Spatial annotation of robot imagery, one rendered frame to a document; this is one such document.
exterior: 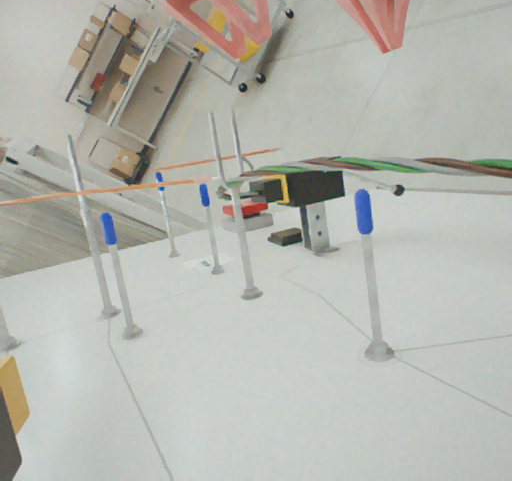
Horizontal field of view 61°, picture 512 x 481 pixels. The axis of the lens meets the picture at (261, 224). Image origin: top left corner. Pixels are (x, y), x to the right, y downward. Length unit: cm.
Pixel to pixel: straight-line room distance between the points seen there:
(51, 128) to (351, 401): 841
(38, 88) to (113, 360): 831
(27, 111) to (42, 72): 70
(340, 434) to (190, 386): 8
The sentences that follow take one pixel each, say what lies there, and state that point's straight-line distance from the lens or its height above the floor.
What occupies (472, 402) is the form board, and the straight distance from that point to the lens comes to 21.
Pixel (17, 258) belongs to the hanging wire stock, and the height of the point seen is 133.
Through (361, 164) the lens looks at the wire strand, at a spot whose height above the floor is 123.
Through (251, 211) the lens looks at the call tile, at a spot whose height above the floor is 111.
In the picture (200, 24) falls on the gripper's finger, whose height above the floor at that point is 130.
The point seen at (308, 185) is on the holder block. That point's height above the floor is 115.
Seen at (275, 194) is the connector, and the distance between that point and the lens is 40.
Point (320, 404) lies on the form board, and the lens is 21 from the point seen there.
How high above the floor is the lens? 135
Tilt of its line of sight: 26 degrees down
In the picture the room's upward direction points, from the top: 63 degrees counter-clockwise
